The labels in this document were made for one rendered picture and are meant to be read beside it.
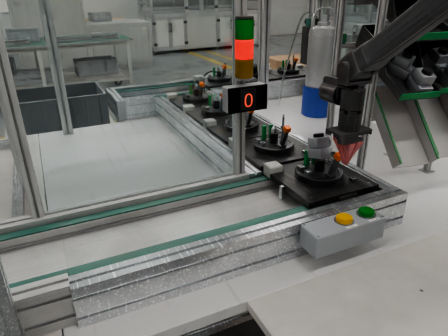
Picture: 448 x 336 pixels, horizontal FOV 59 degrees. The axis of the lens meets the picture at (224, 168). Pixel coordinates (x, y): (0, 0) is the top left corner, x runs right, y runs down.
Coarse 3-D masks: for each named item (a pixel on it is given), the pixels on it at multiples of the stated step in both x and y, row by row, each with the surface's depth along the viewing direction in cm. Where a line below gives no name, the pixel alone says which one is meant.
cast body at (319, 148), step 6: (312, 138) 114; (318, 138) 113; (324, 138) 113; (312, 144) 115; (318, 144) 113; (324, 144) 114; (312, 150) 115; (318, 150) 113; (324, 150) 112; (330, 150) 113; (312, 156) 116; (318, 156) 113; (324, 156) 113; (330, 156) 113
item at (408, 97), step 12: (360, 36) 125; (372, 36) 120; (408, 48) 123; (420, 48) 119; (420, 60) 119; (384, 72) 116; (396, 84) 116; (396, 96) 112; (408, 96) 111; (420, 96) 112; (432, 96) 113
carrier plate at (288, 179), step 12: (288, 168) 124; (348, 168) 123; (276, 180) 118; (288, 180) 116; (348, 180) 116; (360, 180) 116; (288, 192) 113; (300, 192) 110; (312, 192) 109; (324, 192) 109; (336, 192) 109; (348, 192) 109; (360, 192) 111; (312, 204) 105; (324, 204) 107
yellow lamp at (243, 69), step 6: (240, 60) 105; (246, 60) 105; (252, 60) 106; (240, 66) 106; (246, 66) 105; (252, 66) 107; (240, 72) 106; (246, 72) 106; (252, 72) 107; (240, 78) 107; (246, 78) 107
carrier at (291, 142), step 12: (264, 132) 140; (276, 132) 136; (252, 144) 143; (264, 144) 134; (276, 144) 137; (288, 144) 137; (300, 144) 142; (252, 156) 133; (264, 156) 133; (276, 156) 133; (288, 156) 132; (300, 156) 132
